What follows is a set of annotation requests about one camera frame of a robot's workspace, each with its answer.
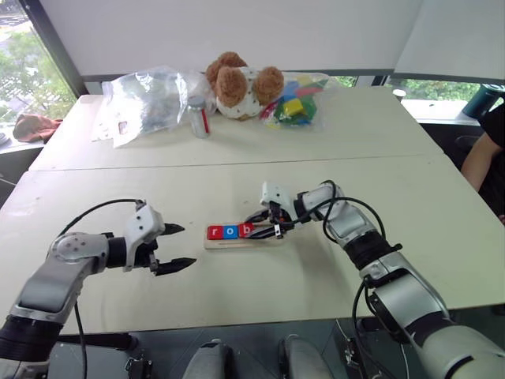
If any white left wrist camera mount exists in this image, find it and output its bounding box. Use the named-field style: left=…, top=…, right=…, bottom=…
left=122, top=204, right=166, bottom=273

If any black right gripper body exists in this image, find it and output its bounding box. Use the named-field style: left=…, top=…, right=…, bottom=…
left=267, top=200, right=287, bottom=241

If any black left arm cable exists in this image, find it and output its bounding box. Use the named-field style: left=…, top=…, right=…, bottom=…
left=57, top=197, right=146, bottom=379

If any black chair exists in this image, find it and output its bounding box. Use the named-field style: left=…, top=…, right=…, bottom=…
left=453, top=135, right=487, bottom=169

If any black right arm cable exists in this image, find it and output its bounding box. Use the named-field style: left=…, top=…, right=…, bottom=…
left=283, top=196, right=411, bottom=345

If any bag of coloured blocks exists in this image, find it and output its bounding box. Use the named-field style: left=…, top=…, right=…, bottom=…
left=258, top=72, right=337, bottom=132

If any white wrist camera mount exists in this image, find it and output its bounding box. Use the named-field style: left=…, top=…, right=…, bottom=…
left=122, top=204, right=166, bottom=273
left=259, top=181, right=296, bottom=223

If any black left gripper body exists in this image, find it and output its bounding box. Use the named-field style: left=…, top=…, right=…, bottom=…
left=146, top=231, right=168, bottom=276

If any person in black shirt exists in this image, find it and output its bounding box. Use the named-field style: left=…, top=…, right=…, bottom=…
left=460, top=103, right=505, bottom=227

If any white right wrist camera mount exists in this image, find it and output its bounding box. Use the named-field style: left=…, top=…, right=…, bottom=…
left=259, top=181, right=296, bottom=223

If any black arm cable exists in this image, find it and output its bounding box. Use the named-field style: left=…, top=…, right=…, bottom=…
left=57, top=197, right=146, bottom=379
left=283, top=196, right=411, bottom=345

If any black bar under table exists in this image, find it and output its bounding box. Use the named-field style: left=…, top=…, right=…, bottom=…
left=57, top=332, right=138, bottom=351

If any brown and white teddy bear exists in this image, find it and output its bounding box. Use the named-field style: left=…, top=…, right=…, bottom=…
left=204, top=51, right=286, bottom=121

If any dark rounded grey shape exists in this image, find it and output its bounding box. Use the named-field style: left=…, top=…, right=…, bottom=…
left=277, top=334, right=333, bottom=379
left=182, top=340, right=234, bottom=379

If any clear jar with red label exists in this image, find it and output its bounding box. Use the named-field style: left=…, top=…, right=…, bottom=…
left=185, top=95, right=212, bottom=140

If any wooden letter tray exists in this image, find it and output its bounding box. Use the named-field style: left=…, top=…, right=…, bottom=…
left=203, top=223, right=286, bottom=251

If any dark green bottle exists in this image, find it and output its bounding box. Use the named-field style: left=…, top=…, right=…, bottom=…
left=462, top=82, right=505, bottom=120

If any clear crumpled plastic bag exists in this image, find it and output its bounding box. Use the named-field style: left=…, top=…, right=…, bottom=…
left=90, top=66, right=217, bottom=149

